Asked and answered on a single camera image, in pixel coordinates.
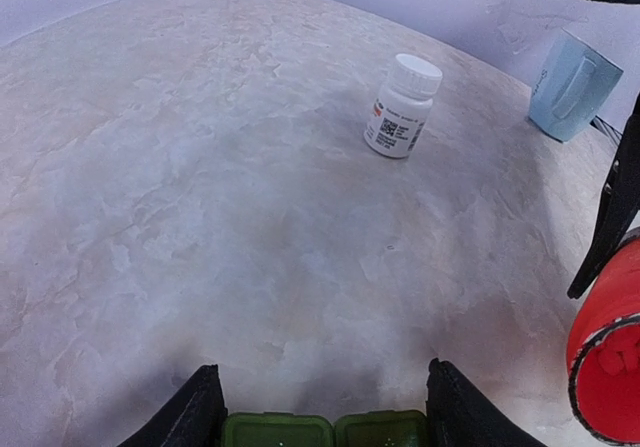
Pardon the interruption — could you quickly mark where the white pill bottle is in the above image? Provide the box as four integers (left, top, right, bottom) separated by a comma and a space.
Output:
364, 53, 443, 159

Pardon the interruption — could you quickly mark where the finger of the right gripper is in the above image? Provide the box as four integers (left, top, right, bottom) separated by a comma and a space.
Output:
567, 99, 639, 299

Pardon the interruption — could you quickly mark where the green weekly pill organizer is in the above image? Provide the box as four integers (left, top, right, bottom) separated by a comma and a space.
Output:
218, 410, 430, 447

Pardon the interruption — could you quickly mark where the light blue mug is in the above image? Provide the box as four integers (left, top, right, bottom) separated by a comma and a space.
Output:
528, 30, 623, 143

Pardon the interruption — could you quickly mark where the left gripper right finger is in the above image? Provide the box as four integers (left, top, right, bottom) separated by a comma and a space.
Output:
426, 358, 544, 447

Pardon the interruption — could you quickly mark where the red pill bottle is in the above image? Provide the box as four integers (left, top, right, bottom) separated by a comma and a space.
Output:
566, 240, 639, 446

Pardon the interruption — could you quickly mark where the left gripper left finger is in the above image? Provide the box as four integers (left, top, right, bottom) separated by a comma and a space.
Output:
120, 365, 228, 447

